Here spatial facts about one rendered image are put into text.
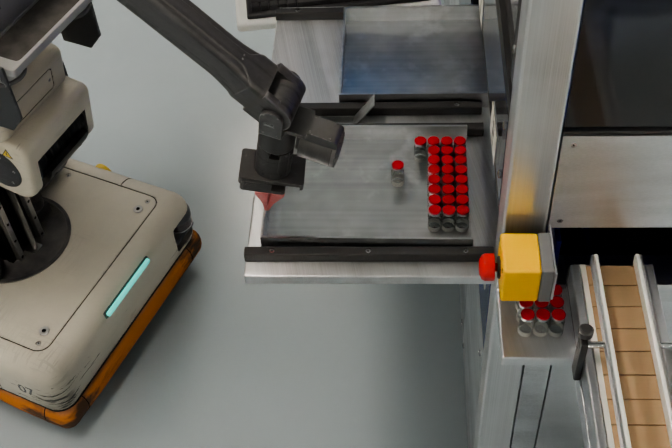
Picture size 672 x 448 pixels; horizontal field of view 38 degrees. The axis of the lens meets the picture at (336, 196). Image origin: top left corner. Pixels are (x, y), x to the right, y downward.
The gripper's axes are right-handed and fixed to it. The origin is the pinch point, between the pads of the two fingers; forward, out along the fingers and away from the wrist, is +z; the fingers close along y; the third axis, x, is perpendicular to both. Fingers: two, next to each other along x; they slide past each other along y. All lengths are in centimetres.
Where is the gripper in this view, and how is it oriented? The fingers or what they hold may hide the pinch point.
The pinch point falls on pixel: (267, 204)
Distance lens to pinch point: 162.2
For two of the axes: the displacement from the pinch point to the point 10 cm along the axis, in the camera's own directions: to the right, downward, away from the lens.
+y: 9.9, 1.2, 0.8
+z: -1.4, 6.6, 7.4
